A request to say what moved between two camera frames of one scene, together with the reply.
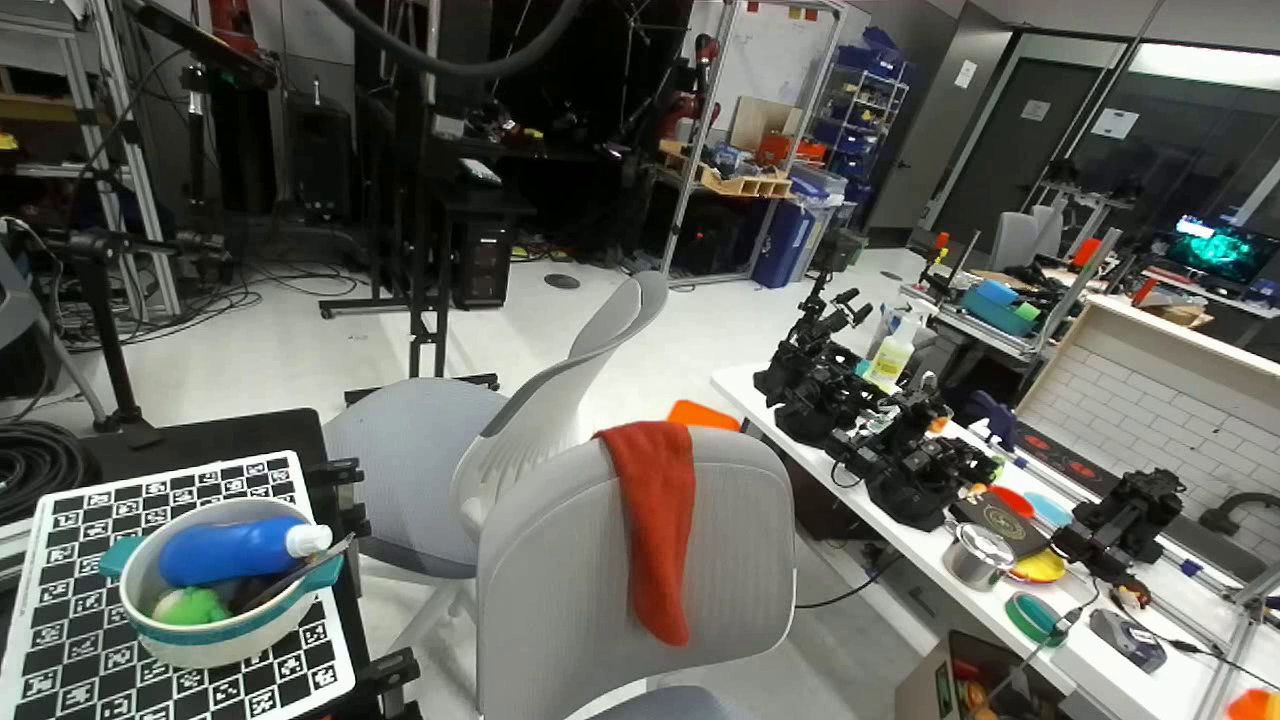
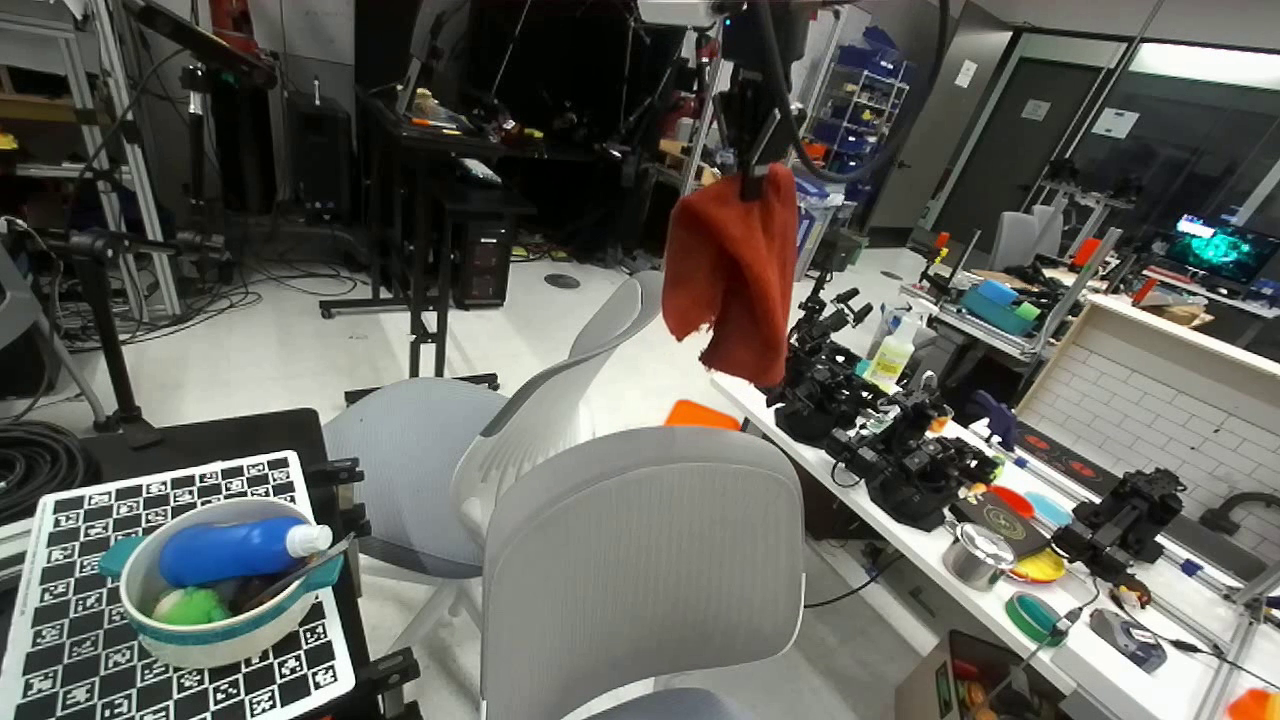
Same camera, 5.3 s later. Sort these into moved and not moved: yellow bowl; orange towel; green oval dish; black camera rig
Moved: orange towel
Not moved: black camera rig; yellow bowl; green oval dish
